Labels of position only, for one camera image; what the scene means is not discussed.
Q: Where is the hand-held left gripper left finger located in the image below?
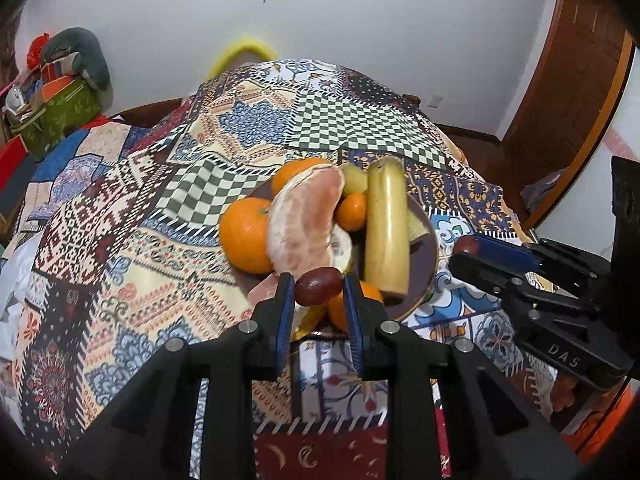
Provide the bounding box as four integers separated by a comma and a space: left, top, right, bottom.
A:
57, 272, 301, 480

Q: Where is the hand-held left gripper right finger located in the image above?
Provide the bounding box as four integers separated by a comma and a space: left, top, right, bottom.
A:
342, 272, 583, 480

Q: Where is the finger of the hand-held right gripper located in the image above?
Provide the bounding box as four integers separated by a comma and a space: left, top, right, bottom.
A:
448, 252, 532, 297
470, 234, 544, 273

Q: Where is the small orange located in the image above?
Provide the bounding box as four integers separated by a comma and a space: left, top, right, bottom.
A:
327, 282, 386, 333
335, 193, 368, 232

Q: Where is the dark red date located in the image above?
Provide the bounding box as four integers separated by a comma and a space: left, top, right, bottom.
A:
454, 235, 482, 257
294, 268, 345, 306

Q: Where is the purple round plate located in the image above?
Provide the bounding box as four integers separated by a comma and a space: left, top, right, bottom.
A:
235, 177, 441, 323

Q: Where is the pomelo slice with yellow rind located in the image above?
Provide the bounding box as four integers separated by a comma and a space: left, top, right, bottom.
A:
247, 232, 357, 338

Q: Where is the large orange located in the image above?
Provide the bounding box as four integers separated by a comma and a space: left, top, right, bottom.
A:
219, 198, 275, 275
271, 157, 335, 200

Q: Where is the peeled pink pomelo piece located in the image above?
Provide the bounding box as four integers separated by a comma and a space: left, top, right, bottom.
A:
266, 166, 346, 277

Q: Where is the yellow sugarcane piece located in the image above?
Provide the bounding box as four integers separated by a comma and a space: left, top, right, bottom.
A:
363, 156, 411, 306
341, 162, 430, 243

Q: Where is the grey cloth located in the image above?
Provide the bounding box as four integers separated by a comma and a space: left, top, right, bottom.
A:
520, 167, 571, 211

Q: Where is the patchwork printed tablecloth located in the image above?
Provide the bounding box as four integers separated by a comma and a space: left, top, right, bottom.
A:
0, 57, 568, 480

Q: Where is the wooden door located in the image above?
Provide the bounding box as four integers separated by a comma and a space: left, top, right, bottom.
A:
499, 0, 637, 228

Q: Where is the white cloth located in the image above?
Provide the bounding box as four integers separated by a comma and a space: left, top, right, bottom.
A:
0, 232, 47, 361

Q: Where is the yellow curved chair back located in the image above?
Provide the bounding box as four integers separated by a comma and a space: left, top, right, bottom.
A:
206, 36, 277, 82

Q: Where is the red flat box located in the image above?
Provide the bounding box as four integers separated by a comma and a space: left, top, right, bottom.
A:
0, 136, 29, 192

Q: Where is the orange box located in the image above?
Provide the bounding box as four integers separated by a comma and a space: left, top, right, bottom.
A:
39, 75, 77, 104

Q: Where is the grey green cushion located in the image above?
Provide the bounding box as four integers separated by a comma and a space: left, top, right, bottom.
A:
41, 27, 112, 92

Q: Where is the red plastic bag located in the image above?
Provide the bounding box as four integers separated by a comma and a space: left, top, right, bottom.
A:
26, 33, 52, 69

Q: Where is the wooden bed frame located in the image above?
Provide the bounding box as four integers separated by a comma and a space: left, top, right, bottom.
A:
107, 97, 193, 128

